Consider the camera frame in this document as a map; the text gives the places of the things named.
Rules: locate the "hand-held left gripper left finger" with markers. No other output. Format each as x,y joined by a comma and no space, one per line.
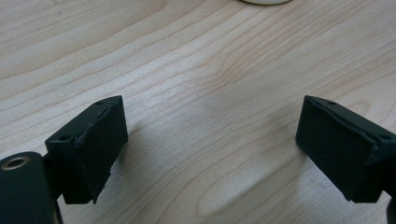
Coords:
93,146

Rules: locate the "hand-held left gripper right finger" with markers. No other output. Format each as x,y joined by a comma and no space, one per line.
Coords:
339,146

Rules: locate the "white cup with red lid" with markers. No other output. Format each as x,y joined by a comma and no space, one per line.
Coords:
264,1

